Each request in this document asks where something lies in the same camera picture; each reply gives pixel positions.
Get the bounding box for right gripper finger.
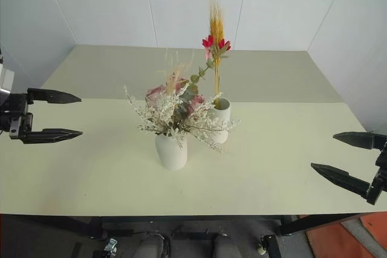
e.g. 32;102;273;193
333;131;387;150
310;163;382;205

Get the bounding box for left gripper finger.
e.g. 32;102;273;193
27;88;82;105
21;127;84;145

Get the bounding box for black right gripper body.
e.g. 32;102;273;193
373;142;387;193

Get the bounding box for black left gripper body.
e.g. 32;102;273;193
0;92;34;141

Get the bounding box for pink and white flower bouquet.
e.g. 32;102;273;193
123;48;242;153

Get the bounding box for wheat and red flower bouquet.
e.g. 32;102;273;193
201;0;232;103

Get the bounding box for orange floor mat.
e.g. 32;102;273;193
304;211;387;258

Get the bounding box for table caster wheel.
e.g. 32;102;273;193
258;234;270;255
103;237;119;255

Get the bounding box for white rounded ceramic vase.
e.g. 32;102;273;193
154;133;189;171

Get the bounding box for white cylindrical ceramic vase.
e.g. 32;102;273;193
207;97;232;144

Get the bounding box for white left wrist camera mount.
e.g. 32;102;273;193
0;63;15;93

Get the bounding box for black metal table frame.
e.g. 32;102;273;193
0;213;368;258

